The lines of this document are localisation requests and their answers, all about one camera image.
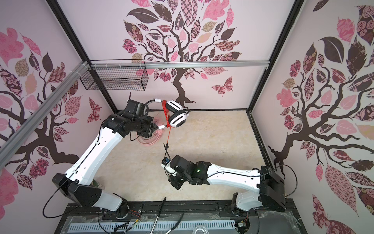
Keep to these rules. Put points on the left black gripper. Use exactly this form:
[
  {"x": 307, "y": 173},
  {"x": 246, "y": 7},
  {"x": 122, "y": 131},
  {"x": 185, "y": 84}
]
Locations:
[{"x": 151, "y": 129}]

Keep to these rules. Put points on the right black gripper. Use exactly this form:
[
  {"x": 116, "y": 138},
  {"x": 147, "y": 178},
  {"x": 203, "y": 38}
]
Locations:
[{"x": 173, "y": 180}]

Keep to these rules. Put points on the pink headphones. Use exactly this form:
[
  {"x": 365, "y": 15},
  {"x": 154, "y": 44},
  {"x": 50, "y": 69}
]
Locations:
[{"x": 158, "y": 120}]

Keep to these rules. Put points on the white black headphones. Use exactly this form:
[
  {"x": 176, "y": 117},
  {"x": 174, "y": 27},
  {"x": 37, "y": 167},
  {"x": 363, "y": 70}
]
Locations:
[{"x": 176, "y": 114}]

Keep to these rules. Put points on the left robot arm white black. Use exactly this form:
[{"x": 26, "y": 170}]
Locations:
[{"x": 76, "y": 182}]

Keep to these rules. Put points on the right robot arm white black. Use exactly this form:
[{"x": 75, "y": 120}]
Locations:
[{"x": 263, "y": 187}]

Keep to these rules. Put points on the green drink can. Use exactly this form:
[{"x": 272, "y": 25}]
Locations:
[{"x": 97, "y": 184}]

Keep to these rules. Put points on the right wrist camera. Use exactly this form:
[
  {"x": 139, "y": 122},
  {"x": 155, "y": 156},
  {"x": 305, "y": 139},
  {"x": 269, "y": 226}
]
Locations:
[{"x": 165, "y": 164}]

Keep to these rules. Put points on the black wire basket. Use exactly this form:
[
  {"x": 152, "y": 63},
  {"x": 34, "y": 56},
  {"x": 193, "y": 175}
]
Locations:
[{"x": 116, "y": 74}]

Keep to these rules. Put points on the left aluminium rail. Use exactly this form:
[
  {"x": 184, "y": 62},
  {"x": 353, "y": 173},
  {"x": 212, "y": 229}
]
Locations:
[{"x": 31, "y": 124}]

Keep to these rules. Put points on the aluminium rail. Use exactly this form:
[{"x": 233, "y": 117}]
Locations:
[
  {"x": 31, "y": 124},
  {"x": 194, "y": 64}
]

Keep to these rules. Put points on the white slotted cable duct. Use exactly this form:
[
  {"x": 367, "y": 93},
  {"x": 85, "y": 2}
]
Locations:
[{"x": 146, "y": 227}]

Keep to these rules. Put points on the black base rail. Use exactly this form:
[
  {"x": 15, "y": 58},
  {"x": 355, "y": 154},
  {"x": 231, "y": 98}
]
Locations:
[{"x": 256, "y": 221}]

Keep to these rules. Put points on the back aluminium rail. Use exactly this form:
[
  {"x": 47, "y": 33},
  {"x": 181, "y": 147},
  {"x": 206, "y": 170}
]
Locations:
[{"x": 194, "y": 64}]

